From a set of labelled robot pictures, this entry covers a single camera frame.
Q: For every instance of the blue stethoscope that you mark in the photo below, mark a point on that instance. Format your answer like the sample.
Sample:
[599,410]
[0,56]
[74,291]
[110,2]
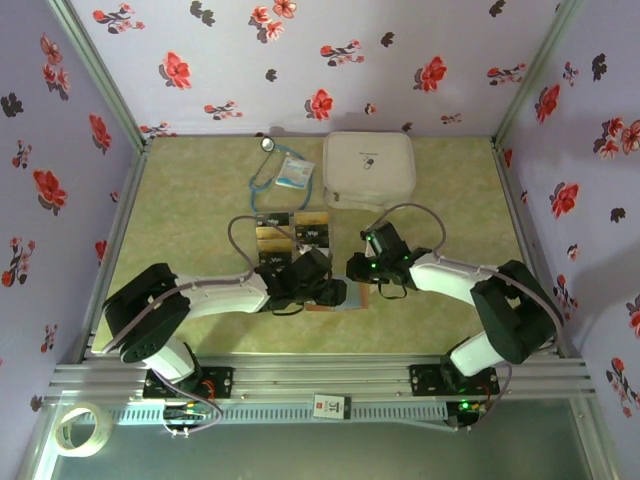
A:
[267,144]

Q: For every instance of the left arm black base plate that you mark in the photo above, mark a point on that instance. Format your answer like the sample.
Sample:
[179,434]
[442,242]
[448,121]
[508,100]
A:
[222,382]

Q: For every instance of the clear adhesive tape roll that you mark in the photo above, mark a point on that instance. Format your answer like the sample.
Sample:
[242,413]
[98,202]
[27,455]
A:
[104,429]

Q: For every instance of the gold membership card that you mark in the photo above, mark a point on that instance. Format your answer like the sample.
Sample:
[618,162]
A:
[275,245]
[273,233]
[311,218]

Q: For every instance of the aluminium table side rail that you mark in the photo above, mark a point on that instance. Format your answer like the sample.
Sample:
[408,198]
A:
[506,172]
[131,190]

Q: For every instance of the red white label tag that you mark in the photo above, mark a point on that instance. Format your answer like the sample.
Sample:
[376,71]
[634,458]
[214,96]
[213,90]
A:
[331,406]

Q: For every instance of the white zipped medicine pouch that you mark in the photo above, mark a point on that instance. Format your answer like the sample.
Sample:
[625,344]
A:
[367,165]

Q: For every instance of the small controller circuit board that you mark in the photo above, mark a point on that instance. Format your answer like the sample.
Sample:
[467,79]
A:
[467,412]
[187,414]

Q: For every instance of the group of black gold packets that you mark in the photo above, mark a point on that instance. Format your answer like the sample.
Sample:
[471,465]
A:
[293,232]

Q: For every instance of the aluminium frame corner post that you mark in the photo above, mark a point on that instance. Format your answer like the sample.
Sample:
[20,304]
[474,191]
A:
[102,75]
[533,75]

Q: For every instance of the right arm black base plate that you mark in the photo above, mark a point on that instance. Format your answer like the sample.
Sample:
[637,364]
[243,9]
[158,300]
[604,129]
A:
[422,382]

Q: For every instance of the aluminium frame cross rail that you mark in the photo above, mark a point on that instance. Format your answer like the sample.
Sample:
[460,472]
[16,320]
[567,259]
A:
[320,372]

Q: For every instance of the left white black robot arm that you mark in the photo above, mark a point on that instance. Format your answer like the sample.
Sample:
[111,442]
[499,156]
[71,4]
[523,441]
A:
[220,300]

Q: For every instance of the white blue sealed packet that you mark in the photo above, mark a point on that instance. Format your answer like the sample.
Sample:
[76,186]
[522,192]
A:
[294,171]

